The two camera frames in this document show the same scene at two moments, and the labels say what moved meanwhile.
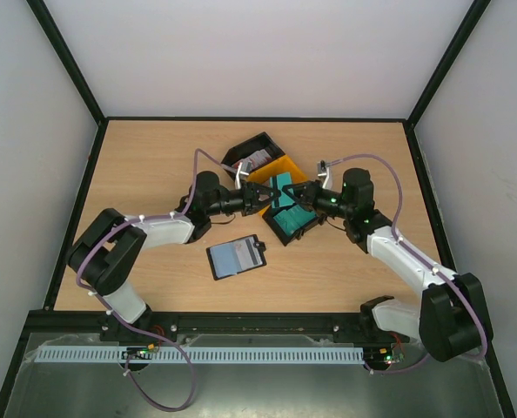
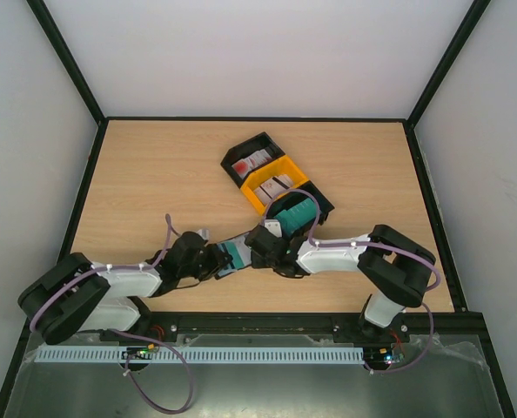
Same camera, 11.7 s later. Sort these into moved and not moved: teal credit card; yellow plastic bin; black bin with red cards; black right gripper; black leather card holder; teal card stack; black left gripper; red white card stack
Moved: black left gripper; teal credit card; black right gripper
Not moved: black bin with red cards; teal card stack; black leather card holder; yellow plastic bin; red white card stack
